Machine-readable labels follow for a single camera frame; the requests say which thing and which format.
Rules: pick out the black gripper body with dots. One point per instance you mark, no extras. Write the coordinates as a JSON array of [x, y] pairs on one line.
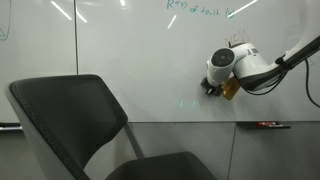
[[214, 90]]

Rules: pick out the black felt whiteboard eraser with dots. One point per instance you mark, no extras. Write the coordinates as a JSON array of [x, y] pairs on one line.
[[204, 83]]

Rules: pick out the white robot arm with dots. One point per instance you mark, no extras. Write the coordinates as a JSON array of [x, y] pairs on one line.
[[251, 71]]

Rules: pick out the left white whiteboard panel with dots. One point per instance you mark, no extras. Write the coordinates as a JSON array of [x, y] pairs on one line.
[[37, 39]]

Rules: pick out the black marker tray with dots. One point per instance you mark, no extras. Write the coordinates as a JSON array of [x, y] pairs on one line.
[[10, 126], [252, 126]]

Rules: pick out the red dry erase marker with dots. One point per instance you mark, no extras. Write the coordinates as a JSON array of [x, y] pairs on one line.
[[266, 123]]

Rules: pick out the black dry erase marker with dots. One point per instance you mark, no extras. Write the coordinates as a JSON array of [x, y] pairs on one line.
[[279, 126]]

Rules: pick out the black mesh office chair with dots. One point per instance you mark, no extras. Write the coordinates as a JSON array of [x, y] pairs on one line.
[[67, 119]]

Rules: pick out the left black marker tray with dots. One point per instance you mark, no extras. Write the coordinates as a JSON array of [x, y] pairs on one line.
[[10, 126]]

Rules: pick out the yellow wrist camera box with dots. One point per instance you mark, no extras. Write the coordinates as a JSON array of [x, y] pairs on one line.
[[230, 88]]

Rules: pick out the large white wall whiteboard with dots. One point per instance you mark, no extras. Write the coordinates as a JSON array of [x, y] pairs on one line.
[[152, 54]]

